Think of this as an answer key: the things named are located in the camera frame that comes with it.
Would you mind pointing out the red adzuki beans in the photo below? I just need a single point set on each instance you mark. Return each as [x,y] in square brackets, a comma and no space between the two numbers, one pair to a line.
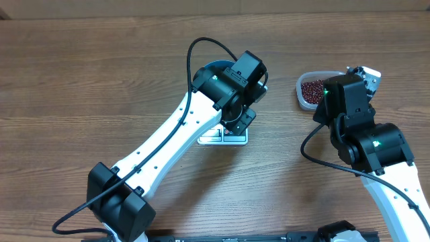
[312,92]

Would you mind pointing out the clear plastic food container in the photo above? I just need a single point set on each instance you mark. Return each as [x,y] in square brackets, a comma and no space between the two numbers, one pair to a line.
[308,77]

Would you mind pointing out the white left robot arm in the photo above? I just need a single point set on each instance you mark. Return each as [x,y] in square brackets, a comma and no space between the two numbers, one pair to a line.
[221,93]

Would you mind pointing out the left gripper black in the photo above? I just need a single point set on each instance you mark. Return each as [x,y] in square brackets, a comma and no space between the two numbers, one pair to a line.
[250,117]

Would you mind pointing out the blue metal bowl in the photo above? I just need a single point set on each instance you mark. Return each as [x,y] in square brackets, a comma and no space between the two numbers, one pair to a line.
[220,64]

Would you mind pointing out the white digital kitchen scale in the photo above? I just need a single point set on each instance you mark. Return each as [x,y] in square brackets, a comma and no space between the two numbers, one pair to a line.
[218,135]

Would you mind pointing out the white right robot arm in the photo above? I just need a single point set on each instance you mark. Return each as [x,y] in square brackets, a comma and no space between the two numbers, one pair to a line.
[377,153]

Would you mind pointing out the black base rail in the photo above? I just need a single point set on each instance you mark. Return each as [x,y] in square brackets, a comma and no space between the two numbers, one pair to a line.
[338,231]

